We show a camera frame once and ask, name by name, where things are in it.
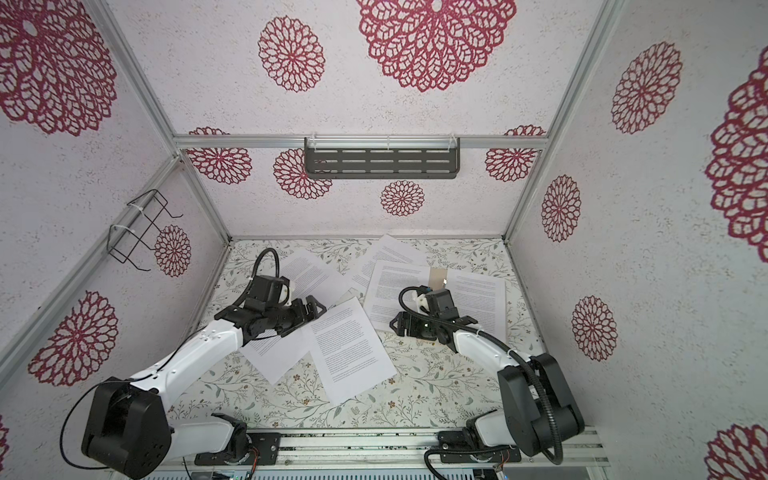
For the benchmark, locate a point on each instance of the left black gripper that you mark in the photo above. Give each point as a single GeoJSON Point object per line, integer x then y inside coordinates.
{"type": "Point", "coordinates": [300, 319]}

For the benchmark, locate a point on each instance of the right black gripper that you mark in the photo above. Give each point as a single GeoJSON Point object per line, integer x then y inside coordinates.
{"type": "Point", "coordinates": [413, 319]}

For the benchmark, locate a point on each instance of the brown cardboard folder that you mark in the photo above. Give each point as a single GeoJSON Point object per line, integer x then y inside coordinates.
{"type": "Point", "coordinates": [438, 278]}

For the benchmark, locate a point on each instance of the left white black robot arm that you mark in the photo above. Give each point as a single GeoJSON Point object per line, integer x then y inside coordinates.
{"type": "Point", "coordinates": [128, 429]}

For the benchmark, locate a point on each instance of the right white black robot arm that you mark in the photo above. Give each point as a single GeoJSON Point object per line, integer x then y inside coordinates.
{"type": "Point", "coordinates": [539, 411]}

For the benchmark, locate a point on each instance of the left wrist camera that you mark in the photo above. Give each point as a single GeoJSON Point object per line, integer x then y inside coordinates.
{"type": "Point", "coordinates": [266, 292]}

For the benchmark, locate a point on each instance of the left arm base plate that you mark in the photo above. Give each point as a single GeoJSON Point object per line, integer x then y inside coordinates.
{"type": "Point", "coordinates": [258, 449]}

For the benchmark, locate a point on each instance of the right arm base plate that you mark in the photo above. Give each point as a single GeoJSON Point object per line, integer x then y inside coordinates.
{"type": "Point", "coordinates": [458, 447]}

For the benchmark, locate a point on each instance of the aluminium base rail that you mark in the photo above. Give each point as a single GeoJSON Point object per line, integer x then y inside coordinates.
{"type": "Point", "coordinates": [348, 449]}

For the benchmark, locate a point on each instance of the dark grey wall shelf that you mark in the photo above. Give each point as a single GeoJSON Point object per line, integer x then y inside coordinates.
{"type": "Point", "coordinates": [382, 160]}

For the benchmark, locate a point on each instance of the black wire wall rack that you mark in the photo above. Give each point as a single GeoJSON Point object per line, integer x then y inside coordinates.
{"type": "Point", "coordinates": [124, 238]}

